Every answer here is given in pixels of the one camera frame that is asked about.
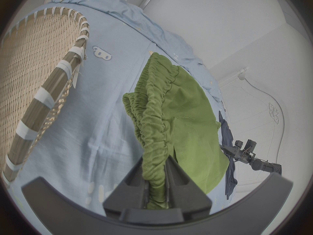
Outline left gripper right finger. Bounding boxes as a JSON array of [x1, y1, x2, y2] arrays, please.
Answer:
[[166, 155, 213, 217]]

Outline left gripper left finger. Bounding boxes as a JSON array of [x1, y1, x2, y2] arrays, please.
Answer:
[[103, 156, 149, 219]]

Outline green shorts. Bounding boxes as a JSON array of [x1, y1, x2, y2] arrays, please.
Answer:
[[122, 52, 230, 210]]

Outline dark blue garment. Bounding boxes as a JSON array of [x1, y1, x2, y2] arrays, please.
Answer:
[[218, 110, 238, 200]]

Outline bed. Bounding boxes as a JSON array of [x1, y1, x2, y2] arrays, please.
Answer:
[[6, 1, 288, 216]]

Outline round woven basket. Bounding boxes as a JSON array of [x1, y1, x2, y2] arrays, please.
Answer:
[[0, 6, 89, 183]]

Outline pale blue quilt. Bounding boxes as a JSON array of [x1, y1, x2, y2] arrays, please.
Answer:
[[51, 0, 224, 103]]

